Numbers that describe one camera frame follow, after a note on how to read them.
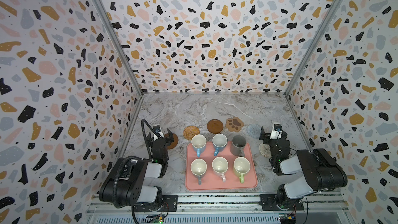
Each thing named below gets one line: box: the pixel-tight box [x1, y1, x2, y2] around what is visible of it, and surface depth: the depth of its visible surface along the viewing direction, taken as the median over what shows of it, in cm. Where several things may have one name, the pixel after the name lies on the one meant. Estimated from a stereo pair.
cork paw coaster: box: [224, 116, 245, 133], surface depth 106 cm
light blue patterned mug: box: [211, 133, 228, 157], surface depth 87 cm
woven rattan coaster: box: [182, 125, 201, 141], surface depth 102 cm
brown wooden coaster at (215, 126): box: [207, 118, 224, 134], surface depth 105 cm
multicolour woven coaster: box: [259, 143, 272, 159], surface depth 94 cm
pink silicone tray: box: [185, 141, 259, 191], surface depth 83 cm
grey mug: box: [230, 134, 247, 158], surface depth 87 cm
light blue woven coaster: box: [246, 123, 262, 139], surface depth 102 cm
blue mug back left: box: [191, 133, 207, 158], surface depth 87 cm
